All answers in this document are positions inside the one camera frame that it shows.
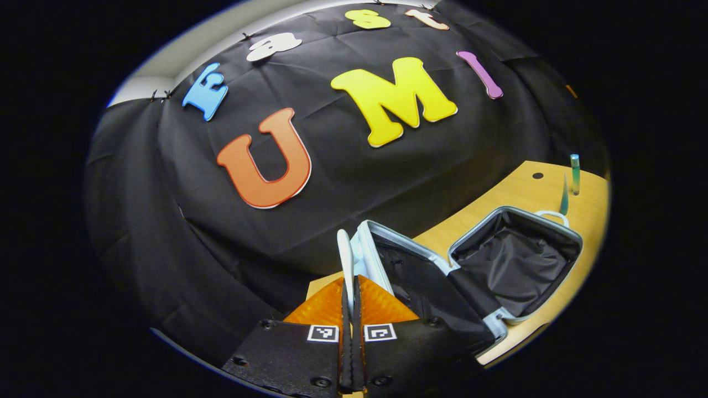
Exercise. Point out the light blue suitcase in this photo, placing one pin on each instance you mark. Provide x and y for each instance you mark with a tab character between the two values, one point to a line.
514	260

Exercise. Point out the black backdrop cloth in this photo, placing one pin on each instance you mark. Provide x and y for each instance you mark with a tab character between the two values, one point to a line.
343	182

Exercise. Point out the blue squeeze tube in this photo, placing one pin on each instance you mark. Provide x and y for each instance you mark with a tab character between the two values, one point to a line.
564	202

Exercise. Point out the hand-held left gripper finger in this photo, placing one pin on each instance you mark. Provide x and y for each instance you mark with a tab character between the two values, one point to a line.
357	354
345	354

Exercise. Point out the blue-capped clear bottle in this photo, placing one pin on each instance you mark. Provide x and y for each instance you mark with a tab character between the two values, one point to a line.
575	177

